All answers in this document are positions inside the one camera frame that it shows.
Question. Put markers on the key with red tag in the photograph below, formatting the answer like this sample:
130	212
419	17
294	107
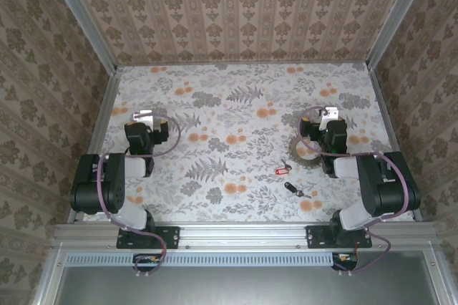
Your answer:
282	170

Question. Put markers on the key with black fob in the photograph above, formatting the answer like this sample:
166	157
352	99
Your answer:
289	187

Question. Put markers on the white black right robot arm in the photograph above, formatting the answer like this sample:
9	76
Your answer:
390	194

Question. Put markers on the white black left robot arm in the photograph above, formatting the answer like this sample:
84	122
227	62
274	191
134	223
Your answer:
89	190

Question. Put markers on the grey metal panel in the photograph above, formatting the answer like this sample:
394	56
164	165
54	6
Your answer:
243	287

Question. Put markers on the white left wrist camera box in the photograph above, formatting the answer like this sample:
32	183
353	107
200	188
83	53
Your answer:
143	117

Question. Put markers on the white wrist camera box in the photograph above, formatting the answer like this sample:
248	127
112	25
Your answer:
331	113
143	117

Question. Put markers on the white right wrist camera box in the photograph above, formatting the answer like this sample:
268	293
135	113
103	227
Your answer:
331	113

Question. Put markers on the aluminium side rail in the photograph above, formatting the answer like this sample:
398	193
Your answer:
383	104
106	104

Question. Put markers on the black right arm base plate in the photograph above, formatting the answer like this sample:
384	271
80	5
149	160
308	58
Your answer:
315	237

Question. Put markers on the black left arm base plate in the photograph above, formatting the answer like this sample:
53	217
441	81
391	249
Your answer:
171	238

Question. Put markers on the thin aluminium back rail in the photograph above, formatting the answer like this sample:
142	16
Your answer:
243	64

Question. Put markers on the aluminium corner post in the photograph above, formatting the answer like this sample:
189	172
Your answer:
396	15
85	22

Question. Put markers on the wide aluminium front rail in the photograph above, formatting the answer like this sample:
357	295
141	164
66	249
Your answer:
243	235

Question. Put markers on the aluminium frame bar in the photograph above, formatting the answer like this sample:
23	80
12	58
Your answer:
46	287
443	283

